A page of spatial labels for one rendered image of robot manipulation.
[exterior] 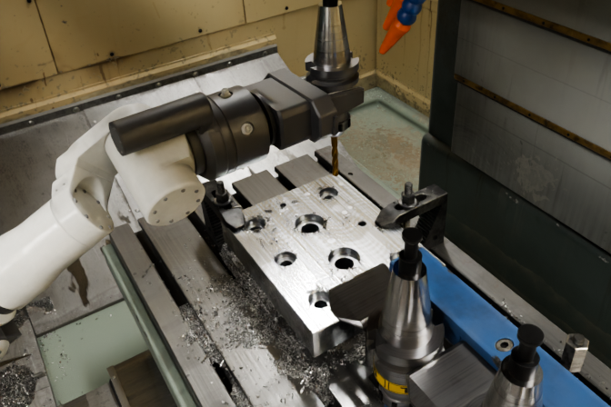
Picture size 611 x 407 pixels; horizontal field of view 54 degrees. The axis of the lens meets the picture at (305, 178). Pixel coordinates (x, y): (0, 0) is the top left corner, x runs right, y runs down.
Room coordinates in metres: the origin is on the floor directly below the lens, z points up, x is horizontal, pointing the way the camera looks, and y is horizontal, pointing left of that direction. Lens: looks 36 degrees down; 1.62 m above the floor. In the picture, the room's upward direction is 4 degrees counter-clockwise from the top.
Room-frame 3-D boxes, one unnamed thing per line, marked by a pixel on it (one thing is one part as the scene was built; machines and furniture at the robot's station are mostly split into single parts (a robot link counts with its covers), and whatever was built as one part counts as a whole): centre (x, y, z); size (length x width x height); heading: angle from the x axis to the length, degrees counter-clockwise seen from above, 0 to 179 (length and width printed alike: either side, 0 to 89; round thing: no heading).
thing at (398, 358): (0.33, -0.07, 1.21); 0.06 x 0.06 x 0.03
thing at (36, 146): (1.23, 0.29, 0.75); 0.89 x 0.67 x 0.26; 119
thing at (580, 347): (0.46, -0.31, 0.96); 0.03 x 0.03 x 0.13
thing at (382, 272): (0.38, -0.05, 1.21); 0.07 x 0.05 x 0.01; 119
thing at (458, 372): (0.28, -0.10, 1.21); 0.07 x 0.05 x 0.01; 119
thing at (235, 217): (0.80, 0.14, 0.97); 0.13 x 0.03 x 0.15; 29
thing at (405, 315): (0.33, -0.07, 1.26); 0.04 x 0.04 x 0.07
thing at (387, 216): (0.76, -0.17, 0.97); 0.13 x 0.03 x 0.15; 119
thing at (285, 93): (0.60, 0.04, 1.28); 0.13 x 0.12 x 0.10; 33
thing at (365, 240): (0.71, -0.03, 0.97); 0.29 x 0.23 x 0.05; 29
